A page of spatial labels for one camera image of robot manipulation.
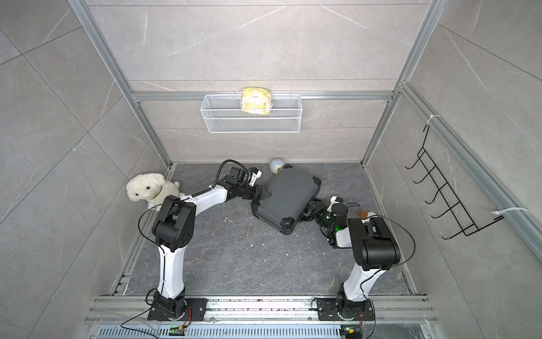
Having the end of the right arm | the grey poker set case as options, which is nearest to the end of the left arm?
the grey poker set case

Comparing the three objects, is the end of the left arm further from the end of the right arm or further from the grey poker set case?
the end of the right arm

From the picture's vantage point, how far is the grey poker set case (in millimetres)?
896
